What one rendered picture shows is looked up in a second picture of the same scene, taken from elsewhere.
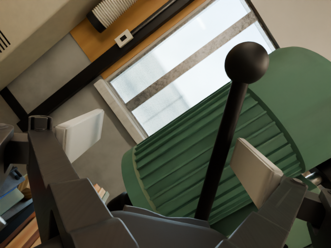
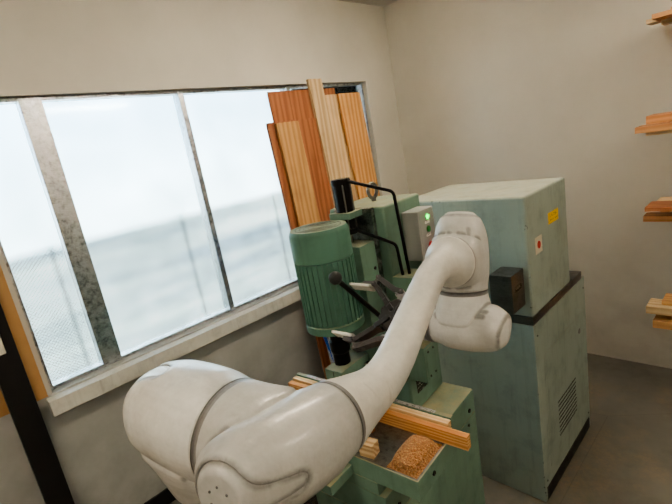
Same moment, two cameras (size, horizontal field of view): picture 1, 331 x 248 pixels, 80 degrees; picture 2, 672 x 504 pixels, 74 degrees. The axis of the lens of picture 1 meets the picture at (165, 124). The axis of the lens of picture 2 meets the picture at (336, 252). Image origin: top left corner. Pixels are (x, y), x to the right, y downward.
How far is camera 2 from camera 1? 1.01 m
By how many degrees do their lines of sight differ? 38
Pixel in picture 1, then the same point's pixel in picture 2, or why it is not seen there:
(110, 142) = not seen: hidden behind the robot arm
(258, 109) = (330, 265)
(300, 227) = (370, 258)
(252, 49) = (337, 277)
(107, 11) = not seen: outside the picture
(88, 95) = (66, 430)
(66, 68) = not seen: outside the picture
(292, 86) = (327, 250)
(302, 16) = (69, 37)
